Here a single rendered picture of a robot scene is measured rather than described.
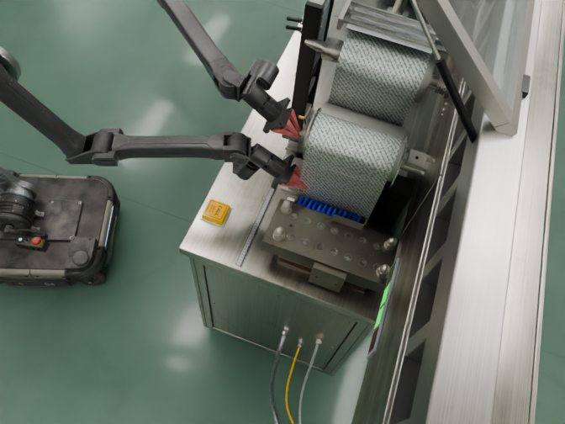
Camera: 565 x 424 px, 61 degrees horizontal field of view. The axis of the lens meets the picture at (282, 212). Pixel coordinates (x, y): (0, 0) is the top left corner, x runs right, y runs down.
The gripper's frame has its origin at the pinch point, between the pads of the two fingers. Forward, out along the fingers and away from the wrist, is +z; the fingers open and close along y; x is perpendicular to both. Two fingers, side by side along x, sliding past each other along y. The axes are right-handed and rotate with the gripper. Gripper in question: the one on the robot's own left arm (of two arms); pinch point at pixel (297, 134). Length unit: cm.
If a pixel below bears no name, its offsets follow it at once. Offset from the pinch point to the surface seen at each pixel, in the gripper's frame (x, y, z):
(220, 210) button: -33.9, 17.5, 4.9
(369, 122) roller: 12.3, -11.1, 14.1
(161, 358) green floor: -114, 59, 49
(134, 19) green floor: -202, -147, -28
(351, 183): 8.7, 7.8, 17.4
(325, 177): 3.2, 7.6, 12.3
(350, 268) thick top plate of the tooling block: 3.8, 27.5, 31.1
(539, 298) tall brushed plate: 57, 38, 29
